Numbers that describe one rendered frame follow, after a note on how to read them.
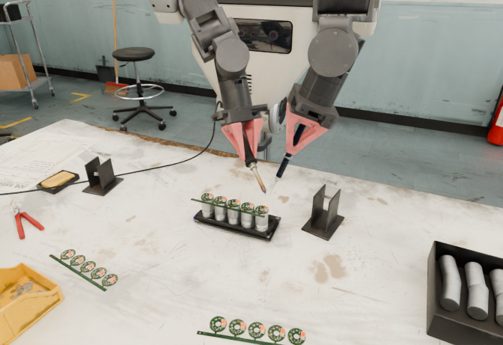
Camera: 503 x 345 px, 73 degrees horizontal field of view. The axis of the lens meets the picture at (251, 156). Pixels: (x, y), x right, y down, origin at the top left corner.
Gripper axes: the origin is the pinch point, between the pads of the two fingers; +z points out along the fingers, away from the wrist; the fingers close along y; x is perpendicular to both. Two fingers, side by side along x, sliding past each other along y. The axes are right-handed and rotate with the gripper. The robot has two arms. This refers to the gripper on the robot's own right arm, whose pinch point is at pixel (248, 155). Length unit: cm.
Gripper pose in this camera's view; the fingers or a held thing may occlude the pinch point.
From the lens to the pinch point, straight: 67.0
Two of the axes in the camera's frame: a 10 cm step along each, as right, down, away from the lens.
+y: 9.1, -2.0, 3.7
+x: -3.6, 0.4, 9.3
